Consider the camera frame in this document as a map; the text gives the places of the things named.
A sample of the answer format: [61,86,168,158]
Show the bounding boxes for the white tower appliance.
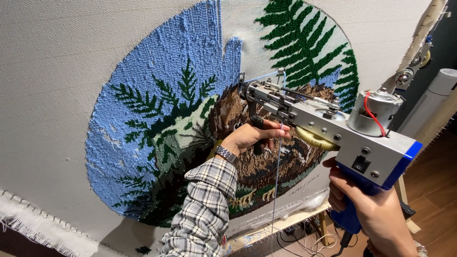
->
[396,68,457,134]

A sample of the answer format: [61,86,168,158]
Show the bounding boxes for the black clamp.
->
[399,200,417,220]

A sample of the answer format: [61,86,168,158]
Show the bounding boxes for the tufting cloth with forest design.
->
[0,0,448,257]

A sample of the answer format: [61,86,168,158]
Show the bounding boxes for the wooden tufting frame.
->
[225,0,457,256]

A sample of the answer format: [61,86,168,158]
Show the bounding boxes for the person's right hand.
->
[322,157,419,257]

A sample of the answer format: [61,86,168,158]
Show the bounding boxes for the white cable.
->
[303,221,338,257]

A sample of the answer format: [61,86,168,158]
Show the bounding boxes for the light blue yarn strand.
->
[244,69,287,257]

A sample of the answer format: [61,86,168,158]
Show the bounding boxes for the black power cord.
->
[330,231,355,257]

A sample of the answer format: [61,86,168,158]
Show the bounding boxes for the silver bracelet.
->
[413,241,429,257]

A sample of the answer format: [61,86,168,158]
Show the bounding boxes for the silver wristwatch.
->
[214,144,240,167]

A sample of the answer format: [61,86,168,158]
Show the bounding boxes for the silver and blue tufting gun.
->
[237,68,423,236]

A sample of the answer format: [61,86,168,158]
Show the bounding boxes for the person's left hand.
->
[221,119,291,158]

